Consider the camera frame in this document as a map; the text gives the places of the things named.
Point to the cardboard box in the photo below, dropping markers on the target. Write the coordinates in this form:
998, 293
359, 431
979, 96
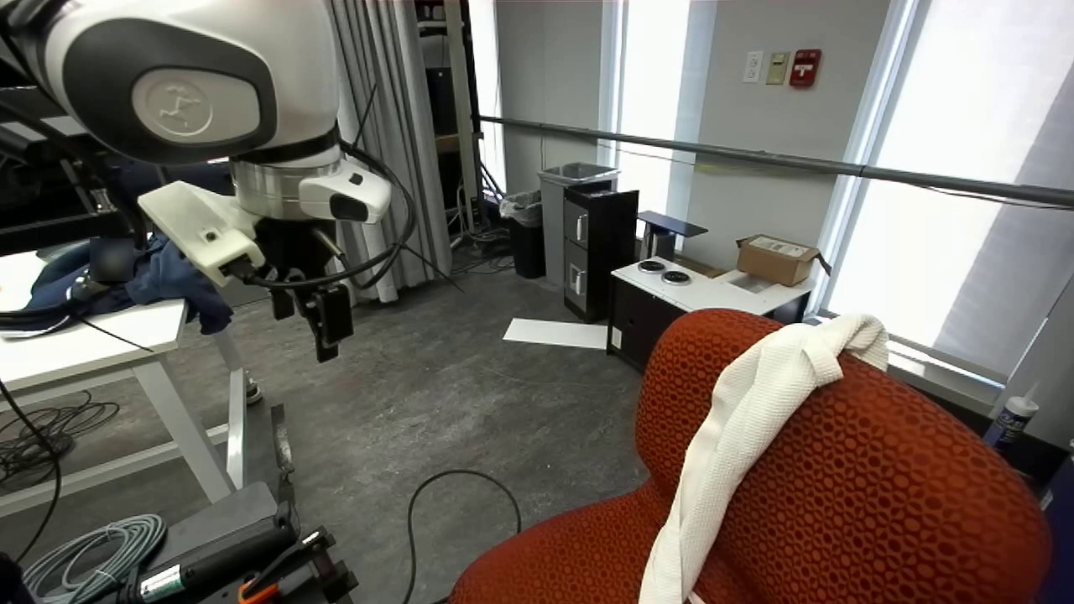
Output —
777, 259

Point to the white desk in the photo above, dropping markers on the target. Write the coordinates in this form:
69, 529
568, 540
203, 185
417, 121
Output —
135, 343

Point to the white floor board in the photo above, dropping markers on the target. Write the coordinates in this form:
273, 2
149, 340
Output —
554, 335

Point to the white cloth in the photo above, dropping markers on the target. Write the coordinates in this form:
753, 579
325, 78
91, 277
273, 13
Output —
753, 400

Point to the light switch plates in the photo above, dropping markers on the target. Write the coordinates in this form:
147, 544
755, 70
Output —
766, 70

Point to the red fire alarm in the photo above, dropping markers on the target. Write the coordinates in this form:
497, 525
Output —
803, 70

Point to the spray bottle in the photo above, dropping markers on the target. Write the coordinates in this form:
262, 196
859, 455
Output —
1010, 421

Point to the metal wall rail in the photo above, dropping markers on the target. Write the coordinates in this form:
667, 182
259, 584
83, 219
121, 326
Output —
998, 194

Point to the black tower box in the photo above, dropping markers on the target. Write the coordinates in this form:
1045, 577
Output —
599, 240

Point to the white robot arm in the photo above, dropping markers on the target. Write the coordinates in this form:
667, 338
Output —
244, 81

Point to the orange black clamp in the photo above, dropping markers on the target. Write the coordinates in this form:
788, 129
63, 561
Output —
303, 567

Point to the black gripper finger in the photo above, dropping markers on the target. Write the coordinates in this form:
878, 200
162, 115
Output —
310, 310
335, 322

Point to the red office chair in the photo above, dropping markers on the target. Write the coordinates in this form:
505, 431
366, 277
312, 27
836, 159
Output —
869, 495

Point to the low dark cabinet white top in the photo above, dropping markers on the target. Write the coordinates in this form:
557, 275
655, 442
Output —
650, 296

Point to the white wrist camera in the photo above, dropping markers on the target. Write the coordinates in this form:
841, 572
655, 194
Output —
210, 231

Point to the grey curtain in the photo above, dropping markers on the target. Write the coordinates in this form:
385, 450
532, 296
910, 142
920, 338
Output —
386, 115

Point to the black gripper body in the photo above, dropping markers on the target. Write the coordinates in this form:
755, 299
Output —
298, 257

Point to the dark blue clothing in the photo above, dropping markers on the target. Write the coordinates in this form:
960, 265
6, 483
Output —
162, 275

